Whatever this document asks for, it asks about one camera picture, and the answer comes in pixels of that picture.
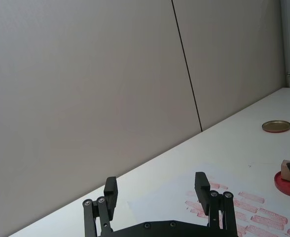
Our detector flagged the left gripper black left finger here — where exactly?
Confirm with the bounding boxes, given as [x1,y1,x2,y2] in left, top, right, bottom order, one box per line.
[82,176,119,237]

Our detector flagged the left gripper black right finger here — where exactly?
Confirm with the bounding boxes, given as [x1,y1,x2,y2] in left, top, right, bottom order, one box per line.
[195,171,238,237]

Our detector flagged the round red ink pad tin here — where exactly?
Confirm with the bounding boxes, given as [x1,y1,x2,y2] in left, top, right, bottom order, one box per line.
[274,171,290,198]

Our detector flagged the round gold tin lid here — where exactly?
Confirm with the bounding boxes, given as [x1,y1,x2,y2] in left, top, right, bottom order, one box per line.
[261,120,290,134]

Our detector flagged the white paper sheet, red stamps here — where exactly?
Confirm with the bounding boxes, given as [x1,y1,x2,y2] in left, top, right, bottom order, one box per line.
[127,161,290,237]

